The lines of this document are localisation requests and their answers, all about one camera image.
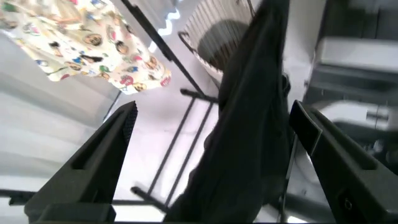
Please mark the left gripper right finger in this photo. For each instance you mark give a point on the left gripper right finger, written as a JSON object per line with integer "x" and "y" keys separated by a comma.
{"x": 351, "y": 177}

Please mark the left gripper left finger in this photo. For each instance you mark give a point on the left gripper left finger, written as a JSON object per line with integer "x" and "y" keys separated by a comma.
{"x": 87, "y": 174}

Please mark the black garment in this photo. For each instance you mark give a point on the black garment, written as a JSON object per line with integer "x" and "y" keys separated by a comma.
{"x": 248, "y": 140}

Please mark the cream printed garment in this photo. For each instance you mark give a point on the cream printed garment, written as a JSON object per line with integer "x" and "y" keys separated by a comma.
{"x": 93, "y": 46}

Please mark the black clothes rack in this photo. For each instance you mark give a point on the black clothes rack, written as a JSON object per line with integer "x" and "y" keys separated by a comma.
{"x": 164, "y": 49}

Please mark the white laundry basket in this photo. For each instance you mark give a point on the white laundry basket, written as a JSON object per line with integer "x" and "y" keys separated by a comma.
{"x": 211, "y": 37}

